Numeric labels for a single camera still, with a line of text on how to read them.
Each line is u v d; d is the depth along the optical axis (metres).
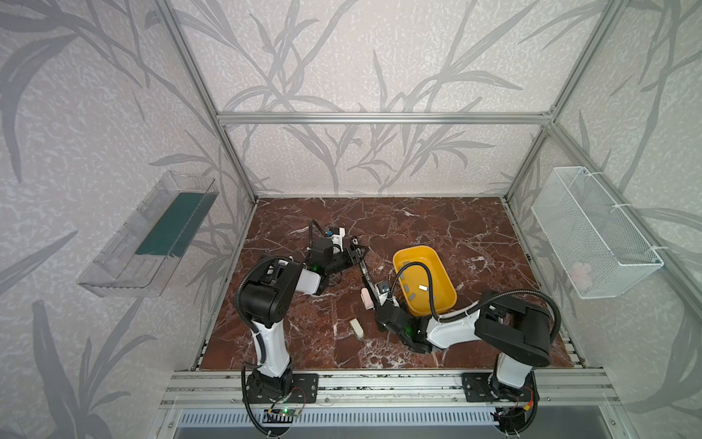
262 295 0.51
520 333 0.46
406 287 0.93
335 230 0.89
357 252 0.94
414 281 0.89
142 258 0.64
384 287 0.77
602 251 0.62
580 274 0.72
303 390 0.72
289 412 0.70
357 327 0.82
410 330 0.68
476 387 0.74
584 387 0.76
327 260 0.81
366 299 0.88
